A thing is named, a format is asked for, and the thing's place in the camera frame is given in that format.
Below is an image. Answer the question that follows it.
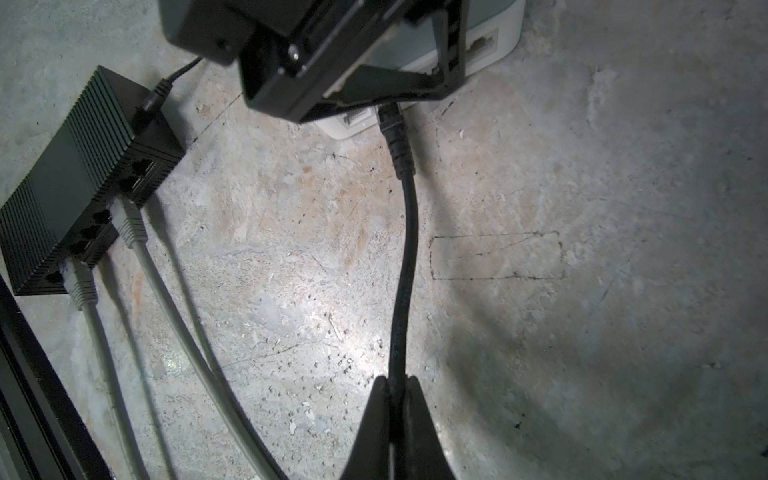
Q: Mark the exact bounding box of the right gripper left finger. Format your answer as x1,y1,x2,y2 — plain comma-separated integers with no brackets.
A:
340,376,390,480

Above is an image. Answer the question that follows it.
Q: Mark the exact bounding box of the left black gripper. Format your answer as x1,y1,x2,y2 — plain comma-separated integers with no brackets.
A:
159,0,469,123

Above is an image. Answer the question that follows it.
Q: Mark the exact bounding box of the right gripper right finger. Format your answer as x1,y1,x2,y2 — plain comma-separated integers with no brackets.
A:
403,376,456,480

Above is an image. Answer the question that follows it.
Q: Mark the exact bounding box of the black cable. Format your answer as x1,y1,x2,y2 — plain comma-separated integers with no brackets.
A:
376,101,420,397

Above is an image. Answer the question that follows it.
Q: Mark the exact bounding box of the white network switch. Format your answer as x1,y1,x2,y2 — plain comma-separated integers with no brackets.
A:
314,0,526,140

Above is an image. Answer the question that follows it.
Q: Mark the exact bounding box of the black power adapter with cable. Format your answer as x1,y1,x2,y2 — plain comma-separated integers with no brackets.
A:
139,56,203,116

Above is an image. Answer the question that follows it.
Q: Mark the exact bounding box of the black network switch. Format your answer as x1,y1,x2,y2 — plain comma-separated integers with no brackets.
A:
1,66,186,296

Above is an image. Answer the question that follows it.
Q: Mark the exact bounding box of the grey ethernet cable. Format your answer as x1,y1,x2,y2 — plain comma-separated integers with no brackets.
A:
59,194,289,480

